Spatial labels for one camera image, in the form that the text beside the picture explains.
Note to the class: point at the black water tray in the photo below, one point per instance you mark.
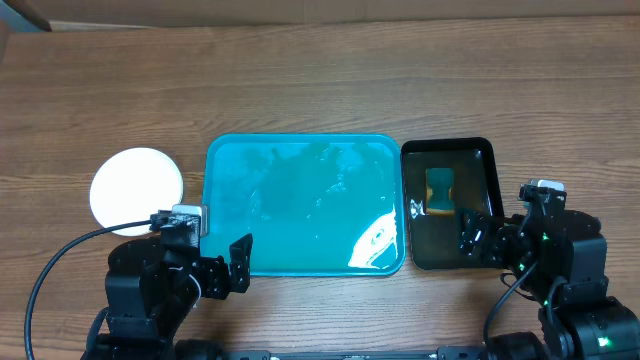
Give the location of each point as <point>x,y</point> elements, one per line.
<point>434,239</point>

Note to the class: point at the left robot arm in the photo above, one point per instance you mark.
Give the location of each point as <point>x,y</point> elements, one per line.
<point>151,287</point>

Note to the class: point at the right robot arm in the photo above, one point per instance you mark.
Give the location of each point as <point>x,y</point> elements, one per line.
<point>558,256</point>

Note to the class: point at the teal plastic tray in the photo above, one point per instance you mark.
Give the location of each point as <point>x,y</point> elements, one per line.
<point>315,204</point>

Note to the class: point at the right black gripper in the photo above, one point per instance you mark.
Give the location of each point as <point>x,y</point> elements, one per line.
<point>473,241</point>

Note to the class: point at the white plate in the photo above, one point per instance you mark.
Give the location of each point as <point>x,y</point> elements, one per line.
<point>134,184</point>

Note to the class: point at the green yellow sponge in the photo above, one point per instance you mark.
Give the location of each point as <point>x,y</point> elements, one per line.
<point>439,188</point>

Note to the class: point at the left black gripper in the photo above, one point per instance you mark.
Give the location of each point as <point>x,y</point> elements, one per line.
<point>219,284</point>

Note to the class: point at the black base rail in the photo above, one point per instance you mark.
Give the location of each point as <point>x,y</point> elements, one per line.
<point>441,353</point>

